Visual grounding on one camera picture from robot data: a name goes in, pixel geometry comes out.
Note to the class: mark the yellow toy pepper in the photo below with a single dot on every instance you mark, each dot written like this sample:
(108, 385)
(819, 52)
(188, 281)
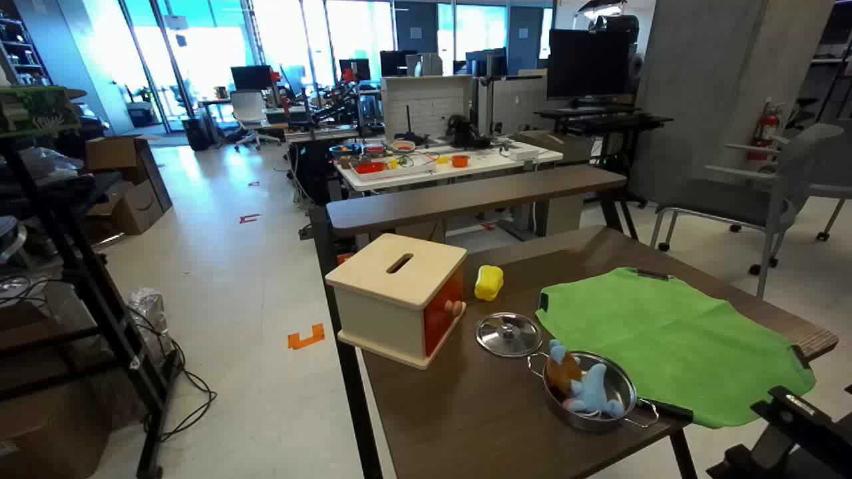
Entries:
(489, 283)

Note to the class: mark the dark wooden bench table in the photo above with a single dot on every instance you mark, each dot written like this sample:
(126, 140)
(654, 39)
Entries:
(461, 197)

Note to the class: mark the wooden box with slot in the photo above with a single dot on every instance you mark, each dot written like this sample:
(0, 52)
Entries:
(389, 297)

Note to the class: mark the white table with toys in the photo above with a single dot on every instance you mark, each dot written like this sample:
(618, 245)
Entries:
(442, 165)

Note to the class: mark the orange bowl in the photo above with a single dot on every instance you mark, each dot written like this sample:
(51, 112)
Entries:
(458, 160)

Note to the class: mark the silver pot lid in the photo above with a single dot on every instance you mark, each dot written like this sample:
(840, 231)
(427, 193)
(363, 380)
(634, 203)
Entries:
(510, 333)

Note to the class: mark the black tape strip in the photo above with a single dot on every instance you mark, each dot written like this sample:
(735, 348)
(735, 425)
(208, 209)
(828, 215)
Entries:
(542, 301)
(799, 357)
(651, 276)

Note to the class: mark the white desk partition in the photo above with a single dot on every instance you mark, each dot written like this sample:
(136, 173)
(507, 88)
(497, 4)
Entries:
(427, 104)

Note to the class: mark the orange floor tape marker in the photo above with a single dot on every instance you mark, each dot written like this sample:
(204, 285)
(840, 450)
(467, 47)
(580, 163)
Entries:
(303, 337)

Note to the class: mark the orange brown toy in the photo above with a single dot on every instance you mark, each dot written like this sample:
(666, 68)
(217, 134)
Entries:
(560, 374)

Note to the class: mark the black monitor desk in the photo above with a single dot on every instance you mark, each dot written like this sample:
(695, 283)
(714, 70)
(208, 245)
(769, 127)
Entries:
(602, 124)

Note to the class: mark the white office chair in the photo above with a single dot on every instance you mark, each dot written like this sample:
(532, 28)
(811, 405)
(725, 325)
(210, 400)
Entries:
(250, 112)

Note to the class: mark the blue plush toy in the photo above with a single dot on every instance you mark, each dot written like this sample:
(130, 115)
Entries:
(596, 393)

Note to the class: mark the large black monitor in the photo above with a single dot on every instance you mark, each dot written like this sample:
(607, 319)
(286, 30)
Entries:
(587, 64)

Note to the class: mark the small black monitor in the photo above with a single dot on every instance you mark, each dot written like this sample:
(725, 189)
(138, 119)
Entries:
(250, 78)

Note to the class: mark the silver metal pot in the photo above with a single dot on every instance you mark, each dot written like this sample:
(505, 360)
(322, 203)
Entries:
(612, 412)

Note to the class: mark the green cloth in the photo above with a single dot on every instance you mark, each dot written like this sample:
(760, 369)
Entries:
(666, 337)

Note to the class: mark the white plastic bag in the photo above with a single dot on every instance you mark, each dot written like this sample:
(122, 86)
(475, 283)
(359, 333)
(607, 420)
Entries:
(149, 311)

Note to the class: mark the cardboard box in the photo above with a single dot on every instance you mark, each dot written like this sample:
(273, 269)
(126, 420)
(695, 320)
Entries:
(133, 183)

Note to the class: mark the black metal shelf rack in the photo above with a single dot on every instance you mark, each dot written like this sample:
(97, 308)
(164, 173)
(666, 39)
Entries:
(81, 295)

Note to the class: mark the black camera stand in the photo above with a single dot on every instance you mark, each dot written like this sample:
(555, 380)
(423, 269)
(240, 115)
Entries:
(789, 440)

